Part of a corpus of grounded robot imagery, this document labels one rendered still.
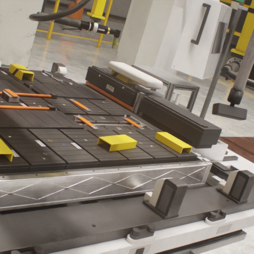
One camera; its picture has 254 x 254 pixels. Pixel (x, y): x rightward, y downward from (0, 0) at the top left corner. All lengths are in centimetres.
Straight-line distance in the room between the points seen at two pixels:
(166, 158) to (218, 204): 30
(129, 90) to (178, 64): 242
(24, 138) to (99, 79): 110
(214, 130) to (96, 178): 82
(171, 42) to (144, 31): 213
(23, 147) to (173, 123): 91
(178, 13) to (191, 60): 131
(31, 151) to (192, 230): 66
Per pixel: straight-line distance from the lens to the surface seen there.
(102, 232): 145
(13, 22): 660
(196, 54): 480
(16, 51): 674
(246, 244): 381
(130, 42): 827
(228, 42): 527
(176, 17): 602
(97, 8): 258
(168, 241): 167
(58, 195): 150
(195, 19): 481
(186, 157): 198
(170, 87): 504
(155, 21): 821
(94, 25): 258
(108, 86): 260
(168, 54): 602
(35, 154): 154
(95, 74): 269
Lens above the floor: 160
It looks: 17 degrees down
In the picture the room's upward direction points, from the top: 17 degrees clockwise
